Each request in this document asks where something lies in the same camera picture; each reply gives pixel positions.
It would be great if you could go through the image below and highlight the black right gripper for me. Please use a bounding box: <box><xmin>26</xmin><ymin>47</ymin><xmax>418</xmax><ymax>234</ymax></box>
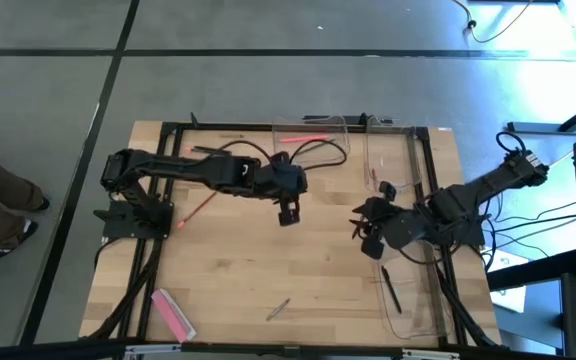
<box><xmin>351</xmin><ymin>180</ymin><xmax>434</xmax><ymax>250</ymax></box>

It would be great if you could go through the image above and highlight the pink pencil orange eraser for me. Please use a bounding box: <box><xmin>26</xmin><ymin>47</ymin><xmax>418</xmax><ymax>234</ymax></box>
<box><xmin>280</xmin><ymin>133</ymin><xmax>330</xmax><ymax>144</ymax></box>

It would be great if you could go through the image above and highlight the dark blue pen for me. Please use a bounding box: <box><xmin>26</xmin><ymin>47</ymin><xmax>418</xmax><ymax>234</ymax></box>
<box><xmin>379</xmin><ymin>265</ymin><xmax>403</xmax><ymax>315</ymax></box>

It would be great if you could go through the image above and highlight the red pencil orange eraser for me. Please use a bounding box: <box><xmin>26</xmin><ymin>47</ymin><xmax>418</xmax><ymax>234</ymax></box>
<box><xmin>176</xmin><ymin>191</ymin><xmax>218</xmax><ymax>230</ymax></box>

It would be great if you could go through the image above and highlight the clear plastic bin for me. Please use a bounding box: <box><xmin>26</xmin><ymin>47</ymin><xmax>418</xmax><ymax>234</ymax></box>
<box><xmin>372</xmin><ymin>243</ymin><xmax>452</xmax><ymax>345</ymax></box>
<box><xmin>271</xmin><ymin>115</ymin><xmax>352</xmax><ymax>172</ymax></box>
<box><xmin>364</xmin><ymin>115</ymin><xmax>423</xmax><ymax>195</ymax></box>

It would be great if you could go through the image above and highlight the grey crayon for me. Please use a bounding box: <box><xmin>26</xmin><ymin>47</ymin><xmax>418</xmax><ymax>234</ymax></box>
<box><xmin>266</xmin><ymin>297</ymin><xmax>292</xmax><ymax>322</ymax></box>

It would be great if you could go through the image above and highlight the silver aluminium bar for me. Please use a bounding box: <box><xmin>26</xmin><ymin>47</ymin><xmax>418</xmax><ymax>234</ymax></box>
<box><xmin>121</xmin><ymin>342</ymin><xmax>185</xmax><ymax>360</ymax></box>
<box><xmin>400</xmin><ymin>348</ymin><xmax>462</xmax><ymax>360</ymax></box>

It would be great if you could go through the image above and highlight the black rig beam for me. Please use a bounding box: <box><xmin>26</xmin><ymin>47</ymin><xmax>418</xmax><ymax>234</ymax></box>
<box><xmin>0</xmin><ymin>337</ymin><xmax>576</xmax><ymax>360</ymax></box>

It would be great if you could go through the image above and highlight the white paper sheet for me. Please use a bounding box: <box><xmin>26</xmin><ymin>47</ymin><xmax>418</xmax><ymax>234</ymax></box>
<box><xmin>489</xmin><ymin>248</ymin><xmax>528</xmax><ymax>314</ymax></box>

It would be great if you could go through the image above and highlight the black floor beam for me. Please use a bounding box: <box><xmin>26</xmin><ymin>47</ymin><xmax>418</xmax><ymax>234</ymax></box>
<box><xmin>486</xmin><ymin>248</ymin><xmax>576</xmax><ymax>292</ymax></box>

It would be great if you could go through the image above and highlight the black desk leg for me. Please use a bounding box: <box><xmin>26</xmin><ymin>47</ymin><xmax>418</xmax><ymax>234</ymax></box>
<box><xmin>505</xmin><ymin>91</ymin><xmax>576</xmax><ymax>136</ymax></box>

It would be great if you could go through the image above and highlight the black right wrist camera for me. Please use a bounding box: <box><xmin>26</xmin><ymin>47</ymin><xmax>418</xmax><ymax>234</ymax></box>
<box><xmin>359</xmin><ymin>233</ymin><xmax>386</xmax><ymax>261</ymax></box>

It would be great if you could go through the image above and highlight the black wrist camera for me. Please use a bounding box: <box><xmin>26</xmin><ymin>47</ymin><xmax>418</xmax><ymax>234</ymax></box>
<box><xmin>276</xmin><ymin>197</ymin><xmax>302</xmax><ymax>227</ymax></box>
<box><xmin>359</xmin><ymin>233</ymin><xmax>386</xmax><ymax>261</ymax></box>

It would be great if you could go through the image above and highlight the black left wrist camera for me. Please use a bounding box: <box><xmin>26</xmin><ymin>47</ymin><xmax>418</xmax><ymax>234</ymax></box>
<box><xmin>276</xmin><ymin>197</ymin><xmax>302</xmax><ymax>227</ymax></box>

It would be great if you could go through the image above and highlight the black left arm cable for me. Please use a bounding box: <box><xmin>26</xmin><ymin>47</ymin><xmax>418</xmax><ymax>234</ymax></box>
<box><xmin>207</xmin><ymin>138</ymin><xmax>348</xmax><ymax>173</ymax></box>

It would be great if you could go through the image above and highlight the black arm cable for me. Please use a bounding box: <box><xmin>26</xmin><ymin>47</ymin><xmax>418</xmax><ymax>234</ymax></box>
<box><xmin>396</xmin><ymin>243</ymin><xmax>443</xmax><ymax>267</ymax></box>
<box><xmin>207</xmin><ymin>138</ymin><xmax>348</xmax><ymax>173</ymax></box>

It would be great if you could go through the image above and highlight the black metal table frame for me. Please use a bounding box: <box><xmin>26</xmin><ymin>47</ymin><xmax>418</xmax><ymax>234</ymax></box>
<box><xmin>80</xmin><ymin>119</ymin><xmax>512</xmax><ymax>351</ymax></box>

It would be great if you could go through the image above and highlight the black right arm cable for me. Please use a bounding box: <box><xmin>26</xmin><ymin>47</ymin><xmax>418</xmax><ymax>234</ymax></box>
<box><xmin>396</xmin><ymin>243</ymin><xmax>443</xmax><ymax>267</ymax></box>

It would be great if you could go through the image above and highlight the black bracket bar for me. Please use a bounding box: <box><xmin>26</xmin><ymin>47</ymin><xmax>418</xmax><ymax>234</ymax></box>
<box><xmin>302</xmin><ymin>113</ymin><xmax>372</xmax><ymax>127</ymax></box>

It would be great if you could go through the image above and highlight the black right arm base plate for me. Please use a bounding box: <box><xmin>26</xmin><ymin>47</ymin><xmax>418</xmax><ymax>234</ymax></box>
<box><xmin>415</xmin><ymin>219</ymin><xmax>485</xmax><ymax>247</ymax></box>

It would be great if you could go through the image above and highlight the black cable bundle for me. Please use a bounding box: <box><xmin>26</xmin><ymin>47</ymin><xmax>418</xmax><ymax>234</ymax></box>
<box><xmin>430</xmin><ymin>244</ymin><xmax>512</xmax><ymax>350</ymax></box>
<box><xmin>86</xmin><ymin>239</ymin><xmax>164</xmax><ymax>341</ymax></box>

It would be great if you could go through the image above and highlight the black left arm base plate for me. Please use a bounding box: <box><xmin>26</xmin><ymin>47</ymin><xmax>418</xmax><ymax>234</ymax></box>
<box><xmin>92</xmin><ymin>199</ymin><xmax>175</xmax><ymax>240</ymax></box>

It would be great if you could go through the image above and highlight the white cable black plug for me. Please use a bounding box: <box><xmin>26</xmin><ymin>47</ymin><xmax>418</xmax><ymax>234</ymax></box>
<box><xmin>450</xmin><ymin>0</ymin><xmax>537</xmax><ymax>45</ymax></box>

